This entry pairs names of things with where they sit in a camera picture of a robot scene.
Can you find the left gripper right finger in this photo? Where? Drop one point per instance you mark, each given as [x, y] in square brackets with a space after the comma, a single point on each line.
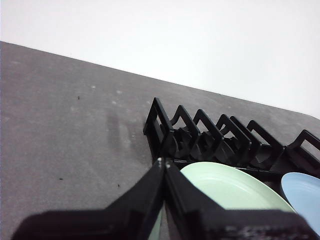
[212, 225]

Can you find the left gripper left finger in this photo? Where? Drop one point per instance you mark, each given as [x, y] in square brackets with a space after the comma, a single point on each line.
[120, 220]

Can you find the pale green plate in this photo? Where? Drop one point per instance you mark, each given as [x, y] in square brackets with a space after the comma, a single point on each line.
[225, 186]

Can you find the pale blue plate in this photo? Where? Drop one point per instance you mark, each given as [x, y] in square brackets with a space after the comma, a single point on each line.
[302, 192]

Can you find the black plastic plate rack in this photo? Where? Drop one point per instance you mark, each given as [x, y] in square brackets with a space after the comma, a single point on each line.
[225, 150]

